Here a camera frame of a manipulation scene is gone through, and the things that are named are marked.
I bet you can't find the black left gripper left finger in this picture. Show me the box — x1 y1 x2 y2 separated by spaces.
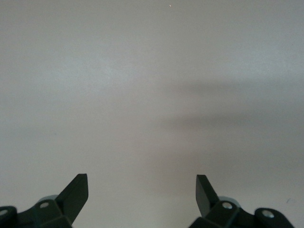
0 173 89 228

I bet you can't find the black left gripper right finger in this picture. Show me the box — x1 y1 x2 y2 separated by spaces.
190 174 295 228

